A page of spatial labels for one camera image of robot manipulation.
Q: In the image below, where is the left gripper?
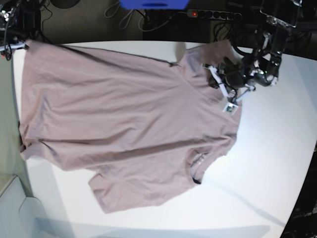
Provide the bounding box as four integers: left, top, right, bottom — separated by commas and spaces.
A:
207, 57, 250, 89

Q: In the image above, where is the pink t-shirt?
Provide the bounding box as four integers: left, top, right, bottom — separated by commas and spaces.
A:
19, 40, 241, 213

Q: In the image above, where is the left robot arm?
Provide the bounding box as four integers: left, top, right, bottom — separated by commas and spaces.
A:
208, 0, 302, 90

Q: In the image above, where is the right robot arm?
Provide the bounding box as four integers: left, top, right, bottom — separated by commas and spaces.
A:
0, 0, 50, 61

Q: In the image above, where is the black power strip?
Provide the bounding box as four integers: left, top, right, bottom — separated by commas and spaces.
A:
184, 9, 242, 22

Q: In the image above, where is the blue box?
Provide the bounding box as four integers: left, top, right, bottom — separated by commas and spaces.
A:
119, 0, 189, 9

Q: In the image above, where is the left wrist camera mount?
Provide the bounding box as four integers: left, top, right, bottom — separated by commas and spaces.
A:
202, 63, 256, 115

